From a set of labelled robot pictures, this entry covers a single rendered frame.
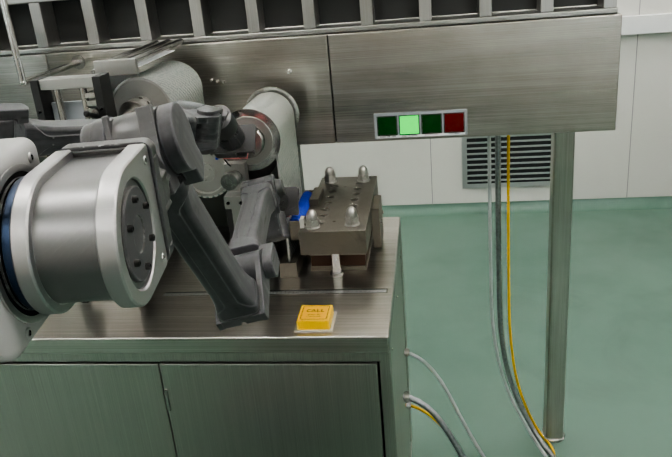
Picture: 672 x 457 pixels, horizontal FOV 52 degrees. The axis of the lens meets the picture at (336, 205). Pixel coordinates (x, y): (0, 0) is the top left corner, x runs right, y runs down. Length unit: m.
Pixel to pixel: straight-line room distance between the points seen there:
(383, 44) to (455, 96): 0.24
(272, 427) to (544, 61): 1.13
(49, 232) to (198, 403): 1.15
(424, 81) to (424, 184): 2.58
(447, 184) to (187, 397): 3.04
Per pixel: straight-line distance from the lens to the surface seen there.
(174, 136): 0.74
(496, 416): 2.72
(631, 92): 4.44
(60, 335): 1.68
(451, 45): 1.88
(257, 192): 1.37
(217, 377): 1.62
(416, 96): 1.90
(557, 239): 2.24
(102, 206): 0.55
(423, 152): 4.37
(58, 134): 1.24
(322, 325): 1.49
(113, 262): 0.55
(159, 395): 1.70
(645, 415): 2.82
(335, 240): 1.65
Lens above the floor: 1.66
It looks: 21 degrees down
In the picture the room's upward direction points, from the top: 5 degrees counter-clockwise
